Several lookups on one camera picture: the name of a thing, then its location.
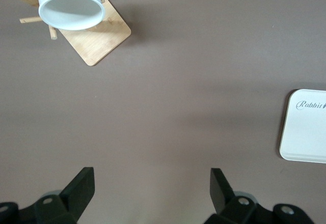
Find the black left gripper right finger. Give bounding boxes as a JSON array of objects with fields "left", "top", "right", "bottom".
[{"left": 203, "top": 167, "right": 315, "bottom": 224}]

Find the white smiley mug black handle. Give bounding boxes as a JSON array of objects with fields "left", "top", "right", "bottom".
[{"left": 18, "top": 0, "right": 106, "bottom": 31}]

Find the bamboo mug rack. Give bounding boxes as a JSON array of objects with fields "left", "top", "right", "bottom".
[{"left": 0, "top": 0, "right": 132, "bottom": 67}]

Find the brown table mat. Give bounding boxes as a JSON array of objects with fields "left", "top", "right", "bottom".
[{"left": 0, "top": 0, "right": 326, "bottom": 224}]

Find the white rabbit print tray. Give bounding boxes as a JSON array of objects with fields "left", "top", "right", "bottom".
[{"left": 278, "top": 89, "right": 326, "bottom": 164}]

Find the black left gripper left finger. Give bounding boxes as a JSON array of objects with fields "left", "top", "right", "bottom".
[{"left": 0, "top": 167, "right": 95, "bottom": 224}]

